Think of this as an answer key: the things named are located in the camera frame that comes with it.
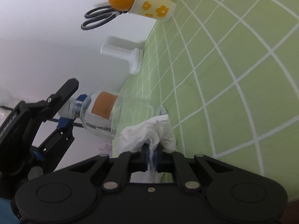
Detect green checkered tablecloth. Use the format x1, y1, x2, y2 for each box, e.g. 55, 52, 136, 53
112, 0, 299, 206

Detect white tissue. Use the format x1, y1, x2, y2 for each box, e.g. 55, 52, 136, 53
118, 114, 177, 183

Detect cup with yellow flowers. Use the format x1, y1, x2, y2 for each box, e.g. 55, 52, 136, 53
129, 0, 176, 23

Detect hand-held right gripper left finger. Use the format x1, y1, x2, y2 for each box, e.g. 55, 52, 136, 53
54, 144, 150, 190

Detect clear bottle with orange label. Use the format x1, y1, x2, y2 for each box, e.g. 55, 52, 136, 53
58, 92, 123, 141

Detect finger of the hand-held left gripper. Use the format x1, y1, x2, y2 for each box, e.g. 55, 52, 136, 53
20, 79, 88, 122
30, 117, 75, 176

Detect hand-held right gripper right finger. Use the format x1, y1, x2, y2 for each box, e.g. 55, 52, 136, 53
155, 147, 260, 190

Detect white plastic stand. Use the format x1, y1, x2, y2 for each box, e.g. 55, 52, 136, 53
100, 36, 144, 75

